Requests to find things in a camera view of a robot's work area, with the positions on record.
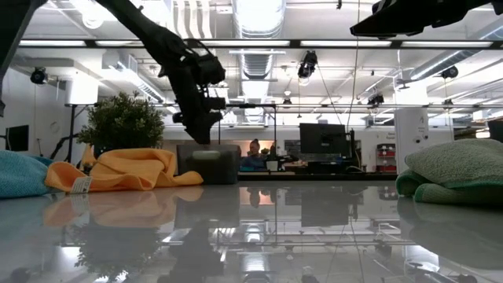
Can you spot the blue microfiber towel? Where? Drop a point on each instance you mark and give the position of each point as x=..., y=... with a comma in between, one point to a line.
x=19, y=173

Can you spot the black metal table frame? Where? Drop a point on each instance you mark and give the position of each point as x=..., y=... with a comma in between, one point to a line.
x=314, y=177

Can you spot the white cabinet pillar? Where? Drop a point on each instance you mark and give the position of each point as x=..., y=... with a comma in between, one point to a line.
x=410, y=129

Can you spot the silver ventilation duct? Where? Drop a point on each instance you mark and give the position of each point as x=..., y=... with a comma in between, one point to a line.
x=259, y=15

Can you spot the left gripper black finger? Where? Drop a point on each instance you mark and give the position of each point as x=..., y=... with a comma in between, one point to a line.
x=214, y=118
x=200, y=131

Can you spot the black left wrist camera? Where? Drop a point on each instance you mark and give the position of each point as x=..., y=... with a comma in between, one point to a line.
x=215, y=103

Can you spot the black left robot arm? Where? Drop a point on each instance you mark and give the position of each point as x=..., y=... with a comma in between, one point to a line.
x=157, y=39

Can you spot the white box light on stand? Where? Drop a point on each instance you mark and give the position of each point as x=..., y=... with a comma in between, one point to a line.
x=81, y=93

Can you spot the black computer monitor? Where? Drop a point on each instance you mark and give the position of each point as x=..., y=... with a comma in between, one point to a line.
x=496, y=131
x=322, y=137

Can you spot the black hanging ceiling camera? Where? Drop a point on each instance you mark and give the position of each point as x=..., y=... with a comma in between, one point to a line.
x=307, y=63

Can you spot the red storage shelf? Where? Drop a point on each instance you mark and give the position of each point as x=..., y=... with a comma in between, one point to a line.
x=386, y=157

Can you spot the orange microfiber towel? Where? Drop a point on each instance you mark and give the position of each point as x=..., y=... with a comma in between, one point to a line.
x=125, y=169

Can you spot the black wall screen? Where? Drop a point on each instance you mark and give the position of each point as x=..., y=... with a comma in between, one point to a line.
x=17, y=137

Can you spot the small green potted plant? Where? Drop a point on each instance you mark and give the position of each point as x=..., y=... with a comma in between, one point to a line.
x=122, y=122

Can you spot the dark grey plastic bin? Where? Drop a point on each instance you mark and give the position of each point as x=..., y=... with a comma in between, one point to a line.
x=212, y=169

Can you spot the background black robot arm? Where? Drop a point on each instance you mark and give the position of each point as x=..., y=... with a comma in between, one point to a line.
x=273, y=151

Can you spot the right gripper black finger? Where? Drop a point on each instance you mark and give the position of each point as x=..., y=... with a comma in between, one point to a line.
x=393, y=25
x=383, y=7

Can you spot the person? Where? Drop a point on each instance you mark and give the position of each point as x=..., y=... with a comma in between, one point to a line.
x=253, y=157

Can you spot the overhead light bar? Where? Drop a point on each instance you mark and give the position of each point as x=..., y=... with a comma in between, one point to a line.
x=255, y=43

